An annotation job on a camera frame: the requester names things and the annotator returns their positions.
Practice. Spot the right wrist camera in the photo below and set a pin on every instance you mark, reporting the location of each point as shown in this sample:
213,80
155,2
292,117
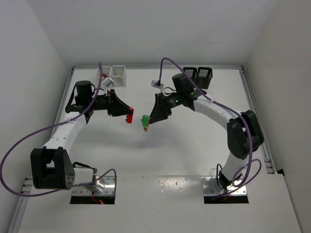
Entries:
156,84

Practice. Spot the right white slotted container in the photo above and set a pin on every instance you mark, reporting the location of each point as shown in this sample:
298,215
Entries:
118,75

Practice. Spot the metal base plate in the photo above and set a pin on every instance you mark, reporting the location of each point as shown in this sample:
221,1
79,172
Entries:
105,187
212,189

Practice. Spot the white slotted container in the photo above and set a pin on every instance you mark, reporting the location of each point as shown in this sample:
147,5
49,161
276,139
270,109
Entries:
105,73
118,75

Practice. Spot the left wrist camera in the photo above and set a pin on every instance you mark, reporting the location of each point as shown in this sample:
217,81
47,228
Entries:
107,82

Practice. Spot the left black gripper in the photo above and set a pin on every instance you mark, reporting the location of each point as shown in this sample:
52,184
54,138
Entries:
111,103

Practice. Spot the black slotted container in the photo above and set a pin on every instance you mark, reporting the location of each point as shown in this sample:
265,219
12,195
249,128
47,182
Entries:
191,72
204,76

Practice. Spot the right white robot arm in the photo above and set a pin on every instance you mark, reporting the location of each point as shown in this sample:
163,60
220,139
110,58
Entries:
244,135

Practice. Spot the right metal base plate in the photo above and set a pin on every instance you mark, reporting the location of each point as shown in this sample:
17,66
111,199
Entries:
212,189

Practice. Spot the red lego brick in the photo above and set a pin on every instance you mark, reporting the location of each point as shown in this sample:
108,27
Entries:
129,118

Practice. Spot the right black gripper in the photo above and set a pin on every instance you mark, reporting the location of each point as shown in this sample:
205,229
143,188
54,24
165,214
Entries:
161,105

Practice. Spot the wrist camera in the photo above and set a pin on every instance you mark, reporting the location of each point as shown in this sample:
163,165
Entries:
107,82
156,84

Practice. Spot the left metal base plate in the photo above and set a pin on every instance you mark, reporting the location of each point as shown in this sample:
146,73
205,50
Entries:
105,187

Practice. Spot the left black slotted container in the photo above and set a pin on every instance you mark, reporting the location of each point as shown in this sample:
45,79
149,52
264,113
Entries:
191,72

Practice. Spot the left white slotted container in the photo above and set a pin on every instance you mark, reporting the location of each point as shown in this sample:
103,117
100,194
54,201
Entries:
105,73

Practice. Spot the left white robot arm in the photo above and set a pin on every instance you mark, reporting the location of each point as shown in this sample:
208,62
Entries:
51,165

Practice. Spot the right black slotted container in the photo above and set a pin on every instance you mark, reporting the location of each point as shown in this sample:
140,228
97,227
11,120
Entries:
204,76

